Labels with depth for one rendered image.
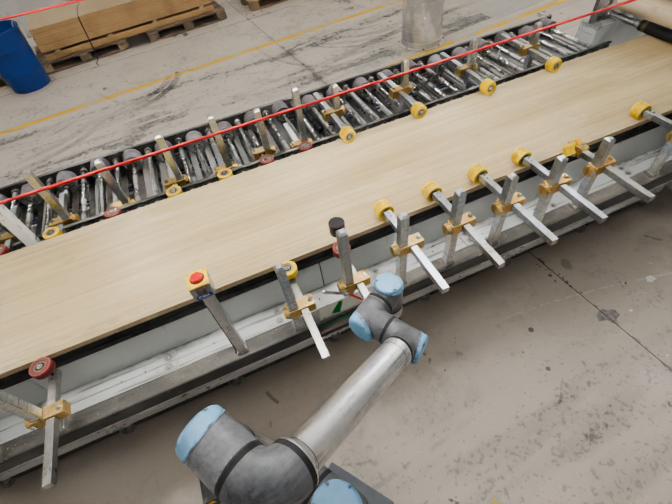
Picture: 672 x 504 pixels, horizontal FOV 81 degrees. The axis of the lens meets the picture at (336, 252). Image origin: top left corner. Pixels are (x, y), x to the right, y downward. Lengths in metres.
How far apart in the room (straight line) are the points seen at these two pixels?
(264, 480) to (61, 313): 1.40
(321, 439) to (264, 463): 0.13
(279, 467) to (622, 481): 1.94
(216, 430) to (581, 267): 2.60
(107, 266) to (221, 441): 1.37
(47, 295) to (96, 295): 0.23
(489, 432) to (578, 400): 0.51
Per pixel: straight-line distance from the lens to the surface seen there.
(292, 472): 0.81
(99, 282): 2.01
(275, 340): 1.74
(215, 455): 0.83
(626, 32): 4.08
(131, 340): 1.89
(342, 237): 1.39
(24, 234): 2.46
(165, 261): 1.92
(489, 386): 2.42
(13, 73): 6.69
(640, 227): 3.46
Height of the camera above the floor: 2.20
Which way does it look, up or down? 50 degrees down
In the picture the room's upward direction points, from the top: 9 degrees counter-clockwise
